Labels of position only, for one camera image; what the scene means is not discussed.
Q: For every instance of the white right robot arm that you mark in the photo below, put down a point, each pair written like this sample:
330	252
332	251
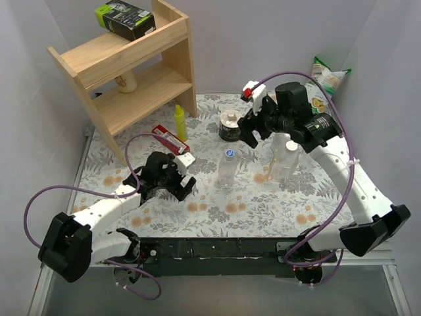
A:
375	217

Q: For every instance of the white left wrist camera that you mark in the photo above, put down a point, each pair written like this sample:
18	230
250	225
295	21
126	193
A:
184	161

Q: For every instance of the clear bottle with label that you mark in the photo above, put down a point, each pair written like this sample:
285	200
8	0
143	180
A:
283	165

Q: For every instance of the floral table mat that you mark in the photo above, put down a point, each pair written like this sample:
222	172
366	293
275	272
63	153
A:
252	206

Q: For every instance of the clear plastic bottle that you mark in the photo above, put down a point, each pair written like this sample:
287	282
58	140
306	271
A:
226	170

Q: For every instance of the beige cup on shelf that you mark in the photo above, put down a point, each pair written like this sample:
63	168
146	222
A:
126	82

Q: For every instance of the green chips bag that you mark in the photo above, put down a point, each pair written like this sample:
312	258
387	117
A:
329	80

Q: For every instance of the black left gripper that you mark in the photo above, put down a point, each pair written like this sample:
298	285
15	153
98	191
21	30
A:
177	184

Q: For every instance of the blue white cap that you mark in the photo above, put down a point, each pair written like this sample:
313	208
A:
230	153

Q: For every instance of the black green box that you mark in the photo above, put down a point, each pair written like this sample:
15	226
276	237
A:
125	20

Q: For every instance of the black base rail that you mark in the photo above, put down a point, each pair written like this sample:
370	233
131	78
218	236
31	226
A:
173	257

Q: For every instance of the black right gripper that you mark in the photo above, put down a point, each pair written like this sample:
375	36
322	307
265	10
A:
251	123

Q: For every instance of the wooden shelf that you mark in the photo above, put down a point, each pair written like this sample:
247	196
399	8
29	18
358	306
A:
100	60

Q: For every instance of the red white box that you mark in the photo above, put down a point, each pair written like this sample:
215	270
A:
170	141

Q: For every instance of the aluminium frame rail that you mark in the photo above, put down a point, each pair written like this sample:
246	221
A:
380	255

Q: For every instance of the yellow spray bottle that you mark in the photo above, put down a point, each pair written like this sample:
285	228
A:
180	122

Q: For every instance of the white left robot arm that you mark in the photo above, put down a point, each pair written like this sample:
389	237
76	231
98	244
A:
74	242

